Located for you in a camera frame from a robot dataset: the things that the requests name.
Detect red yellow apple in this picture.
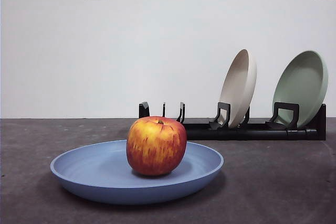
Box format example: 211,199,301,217
126,115,187,177

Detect blue plate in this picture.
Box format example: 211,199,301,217
50,139,225,205

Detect beige plate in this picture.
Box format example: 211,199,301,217
219,48,257,129

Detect black plate rack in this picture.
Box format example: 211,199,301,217
139,101,327,141

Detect green plate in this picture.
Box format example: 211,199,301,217
272,50,329,129

